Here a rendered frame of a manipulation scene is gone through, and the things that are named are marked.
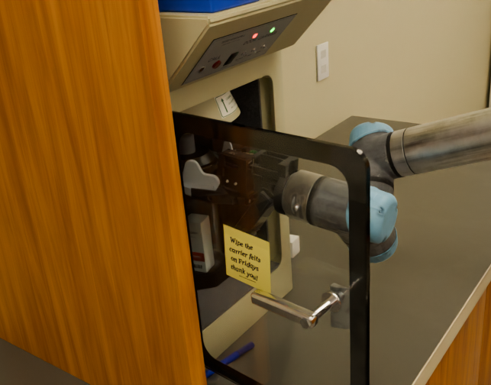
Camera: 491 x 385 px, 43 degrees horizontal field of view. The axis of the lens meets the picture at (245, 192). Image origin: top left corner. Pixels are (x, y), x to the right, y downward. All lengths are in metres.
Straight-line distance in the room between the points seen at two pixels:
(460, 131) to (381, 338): 0.38
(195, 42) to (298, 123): 1.27
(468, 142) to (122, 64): 0.51
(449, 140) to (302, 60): 1.07
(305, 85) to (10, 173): 1.22
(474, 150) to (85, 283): 0.59
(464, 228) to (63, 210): 0.90
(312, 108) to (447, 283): 0.96
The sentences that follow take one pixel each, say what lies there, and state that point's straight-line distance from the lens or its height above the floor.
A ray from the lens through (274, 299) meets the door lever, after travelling 0.73.
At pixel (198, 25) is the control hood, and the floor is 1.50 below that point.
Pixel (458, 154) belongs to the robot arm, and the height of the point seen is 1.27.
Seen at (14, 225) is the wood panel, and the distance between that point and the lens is 1.03.
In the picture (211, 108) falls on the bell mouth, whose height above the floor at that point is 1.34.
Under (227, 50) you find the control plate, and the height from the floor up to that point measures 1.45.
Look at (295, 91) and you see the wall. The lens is 1.95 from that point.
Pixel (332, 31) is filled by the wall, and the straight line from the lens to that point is 2.13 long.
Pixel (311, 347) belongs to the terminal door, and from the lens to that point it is 0.80.
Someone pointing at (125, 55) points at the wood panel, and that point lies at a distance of 0.71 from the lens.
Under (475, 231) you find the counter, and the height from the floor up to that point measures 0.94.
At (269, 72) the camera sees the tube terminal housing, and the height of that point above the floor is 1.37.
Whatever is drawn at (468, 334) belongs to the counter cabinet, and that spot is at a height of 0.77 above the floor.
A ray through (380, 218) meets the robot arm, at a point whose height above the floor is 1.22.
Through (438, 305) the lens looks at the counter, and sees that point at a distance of 1.20.
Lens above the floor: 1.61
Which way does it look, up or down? 24 degrees down
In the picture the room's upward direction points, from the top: 5 degrees counter-clockwise
